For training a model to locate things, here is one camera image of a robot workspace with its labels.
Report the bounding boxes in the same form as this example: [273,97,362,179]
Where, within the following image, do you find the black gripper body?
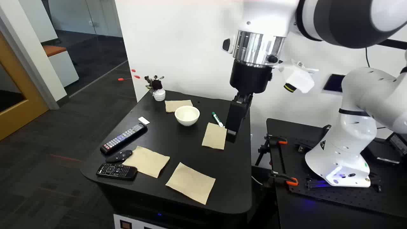
[229,60,273,96]

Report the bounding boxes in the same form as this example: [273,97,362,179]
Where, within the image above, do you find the green marker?
[211,111,225,129]

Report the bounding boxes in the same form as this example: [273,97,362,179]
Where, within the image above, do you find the white bowl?
[173,105,201,128]

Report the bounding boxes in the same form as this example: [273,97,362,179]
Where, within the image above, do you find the tan paper napkin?
[164,162,217,207]
[121,146,171,180]
[201,121,229,152]
[164,99,194,115]

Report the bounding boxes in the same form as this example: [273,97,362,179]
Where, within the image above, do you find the small white round vase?
[151,87,168,104]

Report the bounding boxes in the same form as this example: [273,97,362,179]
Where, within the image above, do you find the dark red flower bunch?
[143,74,166,92]

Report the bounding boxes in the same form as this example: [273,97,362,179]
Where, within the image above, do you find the black rounded table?
[79,90,254,229]

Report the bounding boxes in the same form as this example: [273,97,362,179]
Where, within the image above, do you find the long black remote control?
[99,123,149,156]

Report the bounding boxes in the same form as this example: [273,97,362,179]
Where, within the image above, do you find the small black remote control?
[105,149,133,166]

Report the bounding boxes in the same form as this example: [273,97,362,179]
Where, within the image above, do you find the wide black button remote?
[95,162,138,183]

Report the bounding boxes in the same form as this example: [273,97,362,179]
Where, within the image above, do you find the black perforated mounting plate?
[264,118,407,221]

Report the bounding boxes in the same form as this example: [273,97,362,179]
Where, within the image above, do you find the white bench with wooden top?
[40,43,81,90]

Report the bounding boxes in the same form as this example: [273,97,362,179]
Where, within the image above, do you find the yellow wooden door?
[0,32,51,143]

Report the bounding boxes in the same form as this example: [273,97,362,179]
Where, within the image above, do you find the orange handled black clamp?
[262,134,291,151]
[269,171,300,190]

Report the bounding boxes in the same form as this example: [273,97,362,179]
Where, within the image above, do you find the dark wall tablet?
[322,73,347,96]

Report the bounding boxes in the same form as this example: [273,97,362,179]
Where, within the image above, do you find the grey door frame post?
[0,0,68,111]

